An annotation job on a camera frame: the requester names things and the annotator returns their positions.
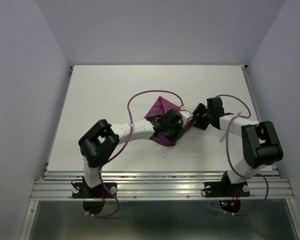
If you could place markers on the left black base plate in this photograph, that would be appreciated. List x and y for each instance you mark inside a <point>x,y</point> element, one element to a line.
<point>80,190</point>

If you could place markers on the pink handled knife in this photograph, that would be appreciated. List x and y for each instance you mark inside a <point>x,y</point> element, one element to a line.
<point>230,123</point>

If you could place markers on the aluminium rail frame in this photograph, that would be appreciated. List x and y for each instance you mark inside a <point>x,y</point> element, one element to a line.
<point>160,203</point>

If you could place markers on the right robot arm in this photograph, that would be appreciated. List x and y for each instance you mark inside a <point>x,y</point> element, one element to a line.
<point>260,145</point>

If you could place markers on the purple cloth napkin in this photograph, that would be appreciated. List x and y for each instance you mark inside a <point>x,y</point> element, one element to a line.
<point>161,107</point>

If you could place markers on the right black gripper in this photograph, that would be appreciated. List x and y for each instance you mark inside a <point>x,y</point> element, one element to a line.
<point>199,109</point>

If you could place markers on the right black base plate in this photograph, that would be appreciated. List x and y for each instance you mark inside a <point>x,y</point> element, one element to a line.
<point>216,189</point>

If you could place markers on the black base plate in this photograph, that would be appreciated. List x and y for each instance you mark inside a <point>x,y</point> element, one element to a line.
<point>80,190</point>
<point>216,189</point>

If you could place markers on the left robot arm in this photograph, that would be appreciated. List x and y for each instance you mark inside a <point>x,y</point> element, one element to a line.
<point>99,143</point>

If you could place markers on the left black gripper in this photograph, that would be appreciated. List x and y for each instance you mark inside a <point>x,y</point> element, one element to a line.
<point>179,126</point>

